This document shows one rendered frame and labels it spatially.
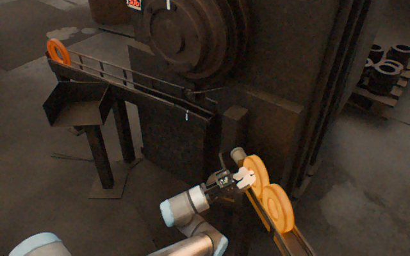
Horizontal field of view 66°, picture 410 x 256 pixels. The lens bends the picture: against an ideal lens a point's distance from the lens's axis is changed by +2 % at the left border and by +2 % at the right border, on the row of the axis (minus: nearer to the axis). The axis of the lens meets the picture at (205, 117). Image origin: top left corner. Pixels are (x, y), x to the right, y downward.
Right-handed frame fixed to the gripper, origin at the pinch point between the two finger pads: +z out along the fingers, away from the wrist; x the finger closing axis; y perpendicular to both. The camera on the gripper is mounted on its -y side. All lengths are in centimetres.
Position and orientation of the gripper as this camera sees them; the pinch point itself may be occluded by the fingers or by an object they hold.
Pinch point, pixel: (255, 175)
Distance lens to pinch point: 120.6
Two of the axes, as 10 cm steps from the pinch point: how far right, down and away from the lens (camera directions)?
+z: 9.1, -4.2, 0.5
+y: -2.8, -6.7, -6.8
